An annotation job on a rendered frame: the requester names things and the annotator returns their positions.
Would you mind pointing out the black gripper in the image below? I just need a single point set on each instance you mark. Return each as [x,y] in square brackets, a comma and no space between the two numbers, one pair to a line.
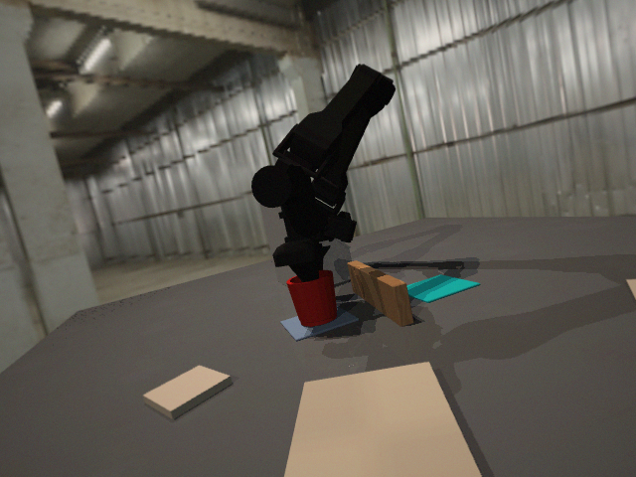
[301,252]

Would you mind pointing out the red cup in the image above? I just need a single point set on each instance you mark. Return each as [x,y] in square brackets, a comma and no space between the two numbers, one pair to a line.
[314,301]

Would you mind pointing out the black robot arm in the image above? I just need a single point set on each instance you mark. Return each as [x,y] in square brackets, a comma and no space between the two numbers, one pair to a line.
[325,140]

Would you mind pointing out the tan flat square tile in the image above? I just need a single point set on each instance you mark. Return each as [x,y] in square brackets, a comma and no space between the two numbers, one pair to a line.
[631,285]

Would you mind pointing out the dark brown flat bar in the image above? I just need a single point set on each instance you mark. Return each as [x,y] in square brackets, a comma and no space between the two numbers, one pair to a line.
[386,293]

